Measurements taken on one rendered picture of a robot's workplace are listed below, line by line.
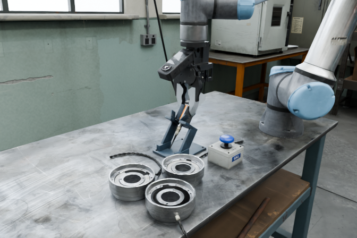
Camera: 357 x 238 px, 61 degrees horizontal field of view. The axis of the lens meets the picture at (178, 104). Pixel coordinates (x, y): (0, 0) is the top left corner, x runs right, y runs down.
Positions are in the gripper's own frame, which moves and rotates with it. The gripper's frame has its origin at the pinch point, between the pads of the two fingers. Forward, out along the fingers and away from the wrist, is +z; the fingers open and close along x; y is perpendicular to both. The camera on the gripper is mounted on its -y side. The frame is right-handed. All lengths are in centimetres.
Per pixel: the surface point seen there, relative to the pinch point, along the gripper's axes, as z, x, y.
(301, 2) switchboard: -39, 114, 359
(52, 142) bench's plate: 11.8, 31.3, -26.4
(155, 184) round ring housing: 8.4, -12.1, -23.4
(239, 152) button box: 8.5, -16.8, 3.1
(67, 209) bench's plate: 11.8, -2.1, -39.1
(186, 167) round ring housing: 9.9, -10.4, -11.1
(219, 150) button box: 7.4, -13.3, -1.3
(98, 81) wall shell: 27, 148, 64
